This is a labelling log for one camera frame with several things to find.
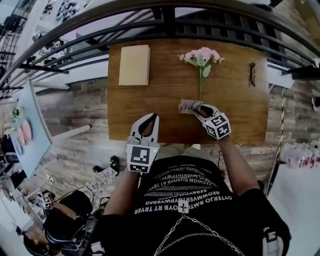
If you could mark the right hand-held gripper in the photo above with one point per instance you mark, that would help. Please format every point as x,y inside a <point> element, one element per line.
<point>218,126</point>

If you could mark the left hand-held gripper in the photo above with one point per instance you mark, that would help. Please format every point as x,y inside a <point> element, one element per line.
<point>141,157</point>

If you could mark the person's right forearm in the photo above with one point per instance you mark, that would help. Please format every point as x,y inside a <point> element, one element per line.
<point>236,167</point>

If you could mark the person's left forearm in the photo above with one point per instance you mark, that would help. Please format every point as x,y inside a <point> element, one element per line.
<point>121,192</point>

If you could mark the brown wooden table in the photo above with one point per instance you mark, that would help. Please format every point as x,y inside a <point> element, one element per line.
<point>162,102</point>

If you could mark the person's white shoe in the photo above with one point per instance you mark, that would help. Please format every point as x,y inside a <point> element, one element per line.
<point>196,147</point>

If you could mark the person's khaki trouser leg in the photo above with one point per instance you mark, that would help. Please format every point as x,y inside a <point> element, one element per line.
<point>187,151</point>

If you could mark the person's black printed shirt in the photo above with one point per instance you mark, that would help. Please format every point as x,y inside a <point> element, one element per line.
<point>180,175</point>

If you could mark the pink flower bouquet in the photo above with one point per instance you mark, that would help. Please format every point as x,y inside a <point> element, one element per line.
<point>202,56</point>

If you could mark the dark eyeglasses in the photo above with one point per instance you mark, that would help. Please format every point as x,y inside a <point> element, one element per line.
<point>253,75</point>

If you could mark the beige book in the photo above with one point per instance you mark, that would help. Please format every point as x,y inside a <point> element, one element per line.
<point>133,65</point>

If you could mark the clear plastic bag red print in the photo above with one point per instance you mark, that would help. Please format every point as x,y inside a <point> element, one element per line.
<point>300,155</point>

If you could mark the black metal railing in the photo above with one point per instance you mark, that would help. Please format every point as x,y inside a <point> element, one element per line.
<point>168,17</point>

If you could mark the light blue table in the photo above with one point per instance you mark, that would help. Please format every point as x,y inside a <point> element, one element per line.
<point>35,140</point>

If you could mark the pink round plate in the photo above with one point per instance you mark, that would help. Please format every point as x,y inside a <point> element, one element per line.
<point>21,137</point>
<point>27,131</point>

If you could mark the large white table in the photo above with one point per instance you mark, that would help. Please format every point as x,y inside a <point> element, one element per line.
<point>297,205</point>

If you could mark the small green plant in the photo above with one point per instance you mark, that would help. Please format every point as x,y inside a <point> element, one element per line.
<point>15,115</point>

